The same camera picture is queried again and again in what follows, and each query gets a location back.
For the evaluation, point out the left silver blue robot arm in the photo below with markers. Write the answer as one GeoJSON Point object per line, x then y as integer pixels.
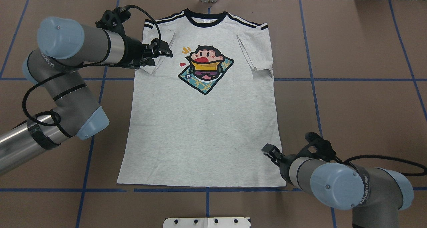
{"type": "Point", "coordinates": [60, 105]}

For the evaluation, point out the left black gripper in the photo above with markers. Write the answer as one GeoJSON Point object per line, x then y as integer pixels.
{"type": "Point", "coordinates": [134, 51]}

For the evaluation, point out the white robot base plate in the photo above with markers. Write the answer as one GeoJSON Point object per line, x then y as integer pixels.
{"type": "Point", "coordinates": [208, 222]}

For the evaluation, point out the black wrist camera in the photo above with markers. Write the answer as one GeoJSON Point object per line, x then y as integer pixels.
{"type": "Point", "coordinates": [112, 20]}
{"type": "Point", "coordinates": [319, 148]}

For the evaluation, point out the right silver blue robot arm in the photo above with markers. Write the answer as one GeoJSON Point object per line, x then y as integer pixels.
{"type": "Point", "coordinates": [374, 195]}

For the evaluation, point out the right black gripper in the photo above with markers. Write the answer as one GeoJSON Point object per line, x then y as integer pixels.
{"type": "Point", "coordinates": [284, 164]}

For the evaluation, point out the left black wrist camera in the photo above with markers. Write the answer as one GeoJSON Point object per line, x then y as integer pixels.
{"type": "Point", "coordinates": [112, 20]}

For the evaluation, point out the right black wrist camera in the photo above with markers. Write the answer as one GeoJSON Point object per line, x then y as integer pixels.
{"type": "Point", "coordinates": [319, 148]}

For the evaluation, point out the grey cartoon print t-shirt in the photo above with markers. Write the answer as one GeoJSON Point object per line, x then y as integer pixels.
{"type": "Point", "coordinates": [201, 118]}

